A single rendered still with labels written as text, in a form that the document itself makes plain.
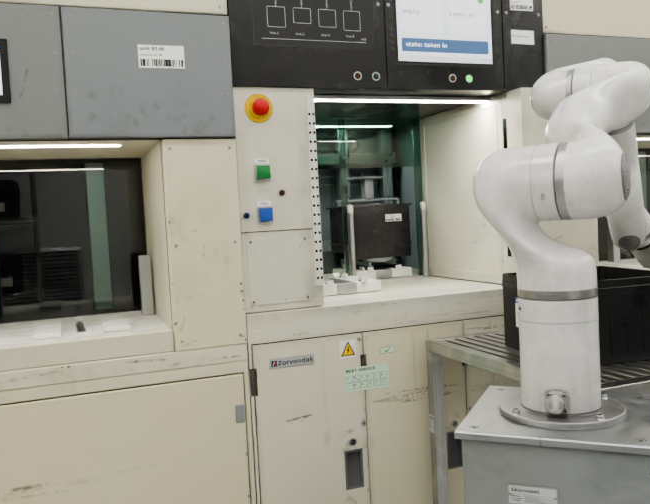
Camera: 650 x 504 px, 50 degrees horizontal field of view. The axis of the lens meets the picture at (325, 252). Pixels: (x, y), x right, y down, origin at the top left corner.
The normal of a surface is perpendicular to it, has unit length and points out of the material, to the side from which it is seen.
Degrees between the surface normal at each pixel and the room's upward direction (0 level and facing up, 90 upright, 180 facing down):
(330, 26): 90
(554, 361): 90
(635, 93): 102
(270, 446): 90
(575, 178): 89
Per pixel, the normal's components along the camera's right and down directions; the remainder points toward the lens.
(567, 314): -0.09, 0.06
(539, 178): -0.53, -0.01
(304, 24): 0.36, 0.03
